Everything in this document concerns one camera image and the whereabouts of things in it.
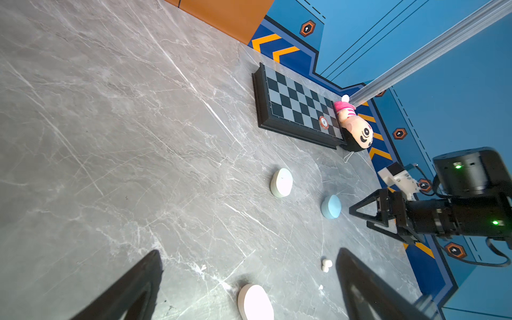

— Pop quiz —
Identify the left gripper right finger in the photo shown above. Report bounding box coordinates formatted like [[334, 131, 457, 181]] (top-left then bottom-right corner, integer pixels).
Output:
[[335, 247, 436, 319]]

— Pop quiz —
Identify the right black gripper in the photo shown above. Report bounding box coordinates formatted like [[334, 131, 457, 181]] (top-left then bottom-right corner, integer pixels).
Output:
[[349, 189, 425, 245]]

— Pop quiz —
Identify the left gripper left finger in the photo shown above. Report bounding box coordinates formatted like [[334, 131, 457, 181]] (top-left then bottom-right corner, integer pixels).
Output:
[[73, 249, 163, 319]]

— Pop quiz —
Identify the blue earbud case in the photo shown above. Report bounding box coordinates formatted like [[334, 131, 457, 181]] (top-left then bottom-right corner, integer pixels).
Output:
[[321, 195, 342, 219]]

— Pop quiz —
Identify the mint green earbud case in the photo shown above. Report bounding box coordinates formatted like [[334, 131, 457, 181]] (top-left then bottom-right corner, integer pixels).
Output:
[[270, 168, 293, 198]]

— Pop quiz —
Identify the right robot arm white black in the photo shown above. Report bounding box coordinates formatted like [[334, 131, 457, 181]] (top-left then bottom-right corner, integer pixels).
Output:
[[349, 147, 511, 267]]

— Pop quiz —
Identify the white earbud case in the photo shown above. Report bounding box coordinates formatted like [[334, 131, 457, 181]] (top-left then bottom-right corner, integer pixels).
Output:
[[237, 284, 275, 320]]

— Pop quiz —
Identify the white earbud near blue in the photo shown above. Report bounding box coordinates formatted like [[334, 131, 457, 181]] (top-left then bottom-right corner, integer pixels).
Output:
[[321, 259, 333, 273]]

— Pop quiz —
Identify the pink plush toy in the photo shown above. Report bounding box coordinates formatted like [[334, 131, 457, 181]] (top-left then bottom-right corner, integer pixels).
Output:
[[333, 95, 373, 152]]

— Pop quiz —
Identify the red poker chip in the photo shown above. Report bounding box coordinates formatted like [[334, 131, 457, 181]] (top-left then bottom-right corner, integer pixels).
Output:
[[319, 116, 329, 130]]

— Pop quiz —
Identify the black grey checkerboard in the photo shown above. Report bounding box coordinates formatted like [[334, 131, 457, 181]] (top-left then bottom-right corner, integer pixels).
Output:
[[252, 63, 346, 149]]

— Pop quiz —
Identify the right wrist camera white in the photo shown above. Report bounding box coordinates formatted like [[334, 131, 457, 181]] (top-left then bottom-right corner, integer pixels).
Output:
[[377, 162, 420, 201]]

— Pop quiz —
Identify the right aluminium corner post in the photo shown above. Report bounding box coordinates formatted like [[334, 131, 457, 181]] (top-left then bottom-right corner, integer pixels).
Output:
[[350, 0, 511, 107]]

